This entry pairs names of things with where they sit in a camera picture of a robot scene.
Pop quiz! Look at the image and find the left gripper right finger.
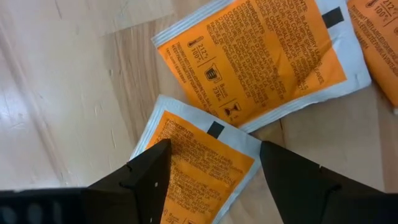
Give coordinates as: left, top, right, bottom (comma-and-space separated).
260, 141, 339, 224

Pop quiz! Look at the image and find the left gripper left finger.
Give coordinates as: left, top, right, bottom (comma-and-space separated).
85, 138, 173, 224

